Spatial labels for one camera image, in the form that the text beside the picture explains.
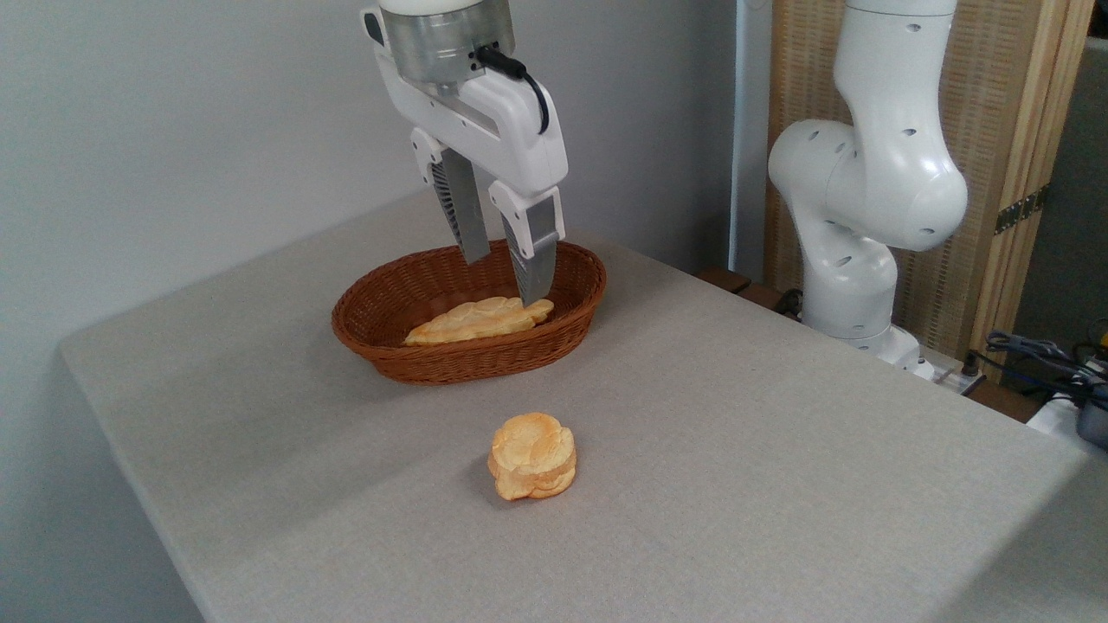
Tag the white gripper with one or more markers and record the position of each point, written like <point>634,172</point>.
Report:
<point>506,130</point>

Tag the white vertical post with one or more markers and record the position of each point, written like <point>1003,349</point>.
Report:
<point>750,130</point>

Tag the wooden woven folding screen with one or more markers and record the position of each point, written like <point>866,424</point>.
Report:
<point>982,130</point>

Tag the brown wicker oval basket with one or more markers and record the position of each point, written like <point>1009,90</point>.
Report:
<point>485,363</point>

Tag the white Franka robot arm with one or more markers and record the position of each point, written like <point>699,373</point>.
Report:
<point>870,173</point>

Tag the round layered bread bun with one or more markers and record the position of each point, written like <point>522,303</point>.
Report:
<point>532,454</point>

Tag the leaf-shaped flat bread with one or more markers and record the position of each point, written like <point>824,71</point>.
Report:
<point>472,322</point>

